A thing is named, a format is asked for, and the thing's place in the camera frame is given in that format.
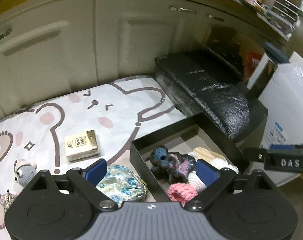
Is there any grey crochet bunny toy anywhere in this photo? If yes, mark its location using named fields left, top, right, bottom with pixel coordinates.
left=13, top=159, right=38, bottom=187

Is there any small plastic drawer unit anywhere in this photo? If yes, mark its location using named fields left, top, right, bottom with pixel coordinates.
left=269, top=0, right=303, bottom=34

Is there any beige crochet piece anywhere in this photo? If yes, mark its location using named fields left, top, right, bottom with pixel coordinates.
left=193, top=147, right=228, bottom=163

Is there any metal cabinet handle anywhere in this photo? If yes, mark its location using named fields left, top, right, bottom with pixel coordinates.
left=169, top=5, right=197, bottom=13
left=0, top=29, right=12, bottom=43
left=206, top=14, right=225, bottom=22

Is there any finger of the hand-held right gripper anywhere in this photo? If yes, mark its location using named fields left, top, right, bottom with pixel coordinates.
left=269, top=144, right=303, bottom=151
left=243, top=147, right=267, bottom=161

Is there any grey round cushion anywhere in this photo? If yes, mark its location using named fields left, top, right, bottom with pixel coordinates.
left=264, top=41, right=291, bottom=63

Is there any white flat box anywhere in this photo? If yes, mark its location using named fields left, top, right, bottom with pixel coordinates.
left=247, top=54, right=277, bottom=98

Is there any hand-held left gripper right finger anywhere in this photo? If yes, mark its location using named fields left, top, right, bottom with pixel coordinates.
left=185, top=159, right=274, bottom=212

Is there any grey twisted cord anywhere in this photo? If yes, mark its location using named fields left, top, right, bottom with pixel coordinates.
left=0, top=190, right=19, bottom=213

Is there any black cardboard box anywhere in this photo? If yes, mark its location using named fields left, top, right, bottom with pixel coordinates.
left=129, top=112, right=251, bottom=203

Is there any white crochet piece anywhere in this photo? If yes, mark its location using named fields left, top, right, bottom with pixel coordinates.
left=188, top=152, right=239, bottom=176

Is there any cream cabinet door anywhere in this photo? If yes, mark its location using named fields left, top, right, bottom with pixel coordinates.
left=0, top=0, right=98, bottom=120
left=197, top=5, right=267, bottom=60
left=94, top=0, right=204, bottom=93

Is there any small yellow box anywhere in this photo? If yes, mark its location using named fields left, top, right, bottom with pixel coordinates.
left=64, top=129, right=100, bottom=162

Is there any red box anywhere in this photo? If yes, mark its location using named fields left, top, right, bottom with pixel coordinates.
left=244, top=51, right=263, bottom=83

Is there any floral drawstring pouch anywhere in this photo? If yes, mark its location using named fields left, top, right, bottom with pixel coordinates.
left=95, top=164, right=148, bottom=207

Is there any pink crochet doll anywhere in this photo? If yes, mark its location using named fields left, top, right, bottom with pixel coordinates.
left=167, top=172, right=207, bottom=202

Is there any cartoon printed blanket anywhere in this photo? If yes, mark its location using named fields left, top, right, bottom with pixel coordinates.
left=0, top=75, right=192, bottom=230

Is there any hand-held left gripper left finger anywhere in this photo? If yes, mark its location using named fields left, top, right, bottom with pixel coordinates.
left=29, top=158, right=118, bottom=212

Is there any black bubble-wrap box lid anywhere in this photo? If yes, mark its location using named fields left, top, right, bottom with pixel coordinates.
left=155, top=51, right=268, bottom=155

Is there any blue purple crochet piece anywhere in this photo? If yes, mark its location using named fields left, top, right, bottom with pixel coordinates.
left=149, top=147, right=197, bottom=184

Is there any brown cardboard box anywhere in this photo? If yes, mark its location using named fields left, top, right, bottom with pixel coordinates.
left=204, top=25, right=245, bottom=83

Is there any white padded mailer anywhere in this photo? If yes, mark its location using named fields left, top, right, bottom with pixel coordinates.
left=258, top=51, right=303, bottom=188

